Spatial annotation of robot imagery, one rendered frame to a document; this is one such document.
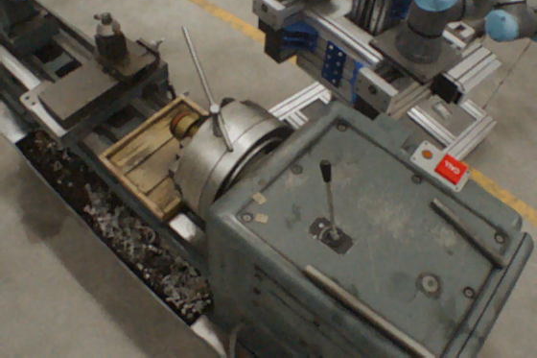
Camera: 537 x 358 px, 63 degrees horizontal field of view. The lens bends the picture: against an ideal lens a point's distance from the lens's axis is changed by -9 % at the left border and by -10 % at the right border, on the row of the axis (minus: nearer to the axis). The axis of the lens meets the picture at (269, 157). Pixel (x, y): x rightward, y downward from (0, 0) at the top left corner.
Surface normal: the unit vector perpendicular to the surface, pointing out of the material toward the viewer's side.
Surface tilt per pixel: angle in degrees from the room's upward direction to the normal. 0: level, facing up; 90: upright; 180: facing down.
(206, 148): 31
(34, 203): 0
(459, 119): 0
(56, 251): 0
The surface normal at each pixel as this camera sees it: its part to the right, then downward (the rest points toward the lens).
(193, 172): -0.50, 0.15
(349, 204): 0.07, -0.59
